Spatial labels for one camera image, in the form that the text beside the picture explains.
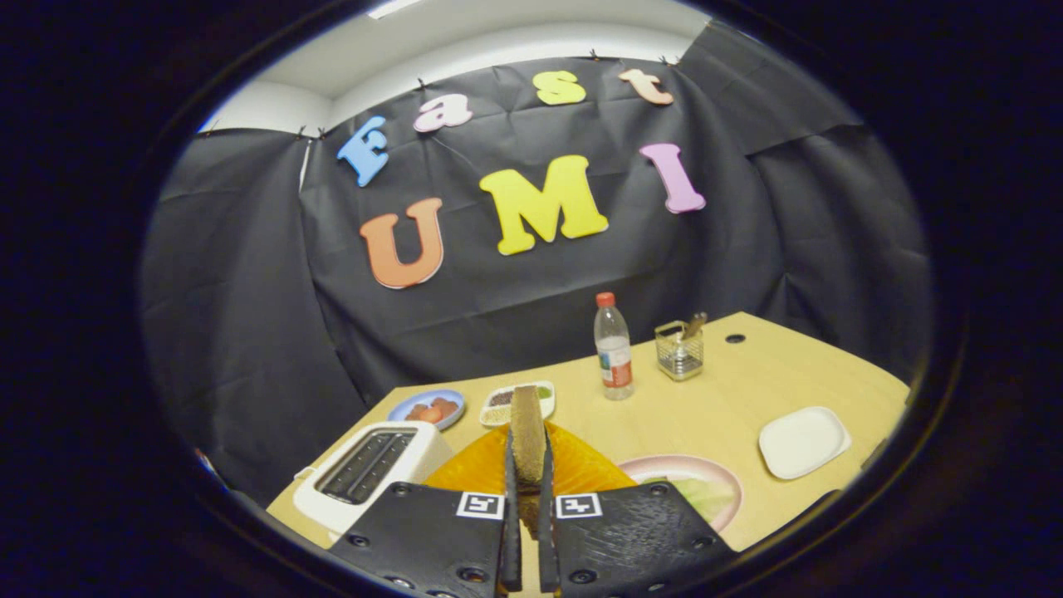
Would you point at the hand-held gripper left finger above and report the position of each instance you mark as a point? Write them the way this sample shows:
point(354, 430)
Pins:
point(512, 540)

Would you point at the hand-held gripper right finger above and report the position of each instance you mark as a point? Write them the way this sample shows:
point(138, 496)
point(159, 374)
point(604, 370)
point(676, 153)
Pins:
point(546, 540)

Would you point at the brown bread slice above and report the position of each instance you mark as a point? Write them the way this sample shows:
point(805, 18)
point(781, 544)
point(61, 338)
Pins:
point(527, 432)

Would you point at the green lettuce leaf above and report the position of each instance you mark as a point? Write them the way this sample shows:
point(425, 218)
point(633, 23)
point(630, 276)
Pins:
point(706, 498)

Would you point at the white toaster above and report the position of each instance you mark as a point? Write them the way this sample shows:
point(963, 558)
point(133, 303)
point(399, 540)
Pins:
point(415, 453)

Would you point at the white seasoning dish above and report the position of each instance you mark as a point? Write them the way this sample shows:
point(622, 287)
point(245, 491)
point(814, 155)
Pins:
point(496, 409)

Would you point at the round pink plate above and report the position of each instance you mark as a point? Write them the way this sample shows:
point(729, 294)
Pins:
point(664, 465)

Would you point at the red food slices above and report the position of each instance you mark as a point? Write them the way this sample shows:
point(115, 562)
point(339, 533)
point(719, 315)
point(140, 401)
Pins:
point(432, 409)

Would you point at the small blue plate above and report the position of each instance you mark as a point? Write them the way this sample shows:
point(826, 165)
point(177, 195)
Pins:
point(395, 413)

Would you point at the clear water bottle red cap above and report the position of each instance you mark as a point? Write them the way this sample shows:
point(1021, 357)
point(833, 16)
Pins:
point(614, 357)

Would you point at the white square plate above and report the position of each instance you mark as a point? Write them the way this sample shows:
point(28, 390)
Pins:
point(801, 442)

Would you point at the ceiling light panel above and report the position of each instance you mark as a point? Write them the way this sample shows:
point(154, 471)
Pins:
point(394, 7)

